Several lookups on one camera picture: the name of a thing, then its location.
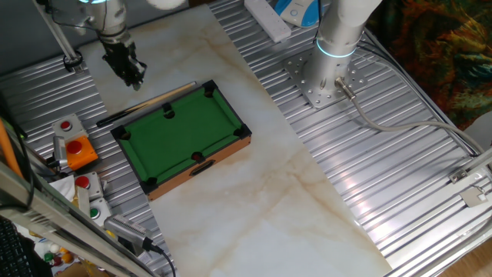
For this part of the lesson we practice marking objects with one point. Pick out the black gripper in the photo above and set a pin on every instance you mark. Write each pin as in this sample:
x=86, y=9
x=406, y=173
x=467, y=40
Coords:
x=122, y=57

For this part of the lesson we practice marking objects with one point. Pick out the wooden pool cue black butt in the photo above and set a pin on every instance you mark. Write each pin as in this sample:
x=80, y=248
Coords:
x=142, y=105

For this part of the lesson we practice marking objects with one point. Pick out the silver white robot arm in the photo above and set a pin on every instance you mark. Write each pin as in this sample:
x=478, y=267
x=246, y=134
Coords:
x=334, y=34

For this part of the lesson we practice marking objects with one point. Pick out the green felt mini pool table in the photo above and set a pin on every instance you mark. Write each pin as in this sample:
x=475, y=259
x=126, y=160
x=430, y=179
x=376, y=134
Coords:
x=173, y=134

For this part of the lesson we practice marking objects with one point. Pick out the grey box with red button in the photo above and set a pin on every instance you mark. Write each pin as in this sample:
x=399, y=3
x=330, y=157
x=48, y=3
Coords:
x=69, y=127
x=90, y=186

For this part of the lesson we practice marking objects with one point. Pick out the orange box with red button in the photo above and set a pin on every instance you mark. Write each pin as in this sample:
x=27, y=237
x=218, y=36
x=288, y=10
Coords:
x=82, y=154

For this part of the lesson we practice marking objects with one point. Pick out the silver tripod pole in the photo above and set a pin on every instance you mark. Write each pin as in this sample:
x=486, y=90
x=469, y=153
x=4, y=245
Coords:
x=55, y=32

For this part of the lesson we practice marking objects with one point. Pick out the silver metal block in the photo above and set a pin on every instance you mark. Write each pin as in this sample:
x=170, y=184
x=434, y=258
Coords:
x=60, y=152

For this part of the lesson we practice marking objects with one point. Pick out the brown box with white tissue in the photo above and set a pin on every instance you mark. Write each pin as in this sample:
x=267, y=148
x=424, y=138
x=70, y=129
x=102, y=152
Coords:
x=63, y=188

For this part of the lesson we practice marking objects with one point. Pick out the grey box with green button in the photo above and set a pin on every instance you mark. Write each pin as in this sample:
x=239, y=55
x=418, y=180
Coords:
x=100, y=211

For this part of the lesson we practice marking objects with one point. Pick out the orange stick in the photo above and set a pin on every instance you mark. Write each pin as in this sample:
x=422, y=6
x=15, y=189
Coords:
x=7, y=150

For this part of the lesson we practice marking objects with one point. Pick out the white power strip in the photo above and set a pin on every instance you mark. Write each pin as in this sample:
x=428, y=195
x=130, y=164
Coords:
x=269, y=19

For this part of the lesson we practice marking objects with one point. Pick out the silver perforated mounting plate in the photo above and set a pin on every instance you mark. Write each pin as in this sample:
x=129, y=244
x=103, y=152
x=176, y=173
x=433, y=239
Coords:
x=300, y=73

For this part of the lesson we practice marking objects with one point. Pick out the blue and white device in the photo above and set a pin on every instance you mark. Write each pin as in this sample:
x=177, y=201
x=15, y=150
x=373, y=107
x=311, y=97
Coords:
x=298, y=13

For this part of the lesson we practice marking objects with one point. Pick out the black keyboard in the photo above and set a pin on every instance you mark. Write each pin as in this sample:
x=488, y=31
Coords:
x=13, y=250

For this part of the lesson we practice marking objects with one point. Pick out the colourful patterned cloth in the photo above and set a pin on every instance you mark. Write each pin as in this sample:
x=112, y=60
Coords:
x=442, y=46

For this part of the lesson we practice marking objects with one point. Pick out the small metal plate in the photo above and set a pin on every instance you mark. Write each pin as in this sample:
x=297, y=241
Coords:
x=473, y=197

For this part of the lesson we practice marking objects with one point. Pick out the silver depth camera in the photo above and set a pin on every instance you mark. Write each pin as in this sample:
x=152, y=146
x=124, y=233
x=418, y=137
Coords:
x=127, y=231

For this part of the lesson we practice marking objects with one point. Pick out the aluminium frame bar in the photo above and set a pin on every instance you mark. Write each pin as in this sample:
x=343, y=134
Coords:
x=57, y=227

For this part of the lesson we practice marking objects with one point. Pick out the small metal bracket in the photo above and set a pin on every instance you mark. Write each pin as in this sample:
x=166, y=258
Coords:
x=458, y=176

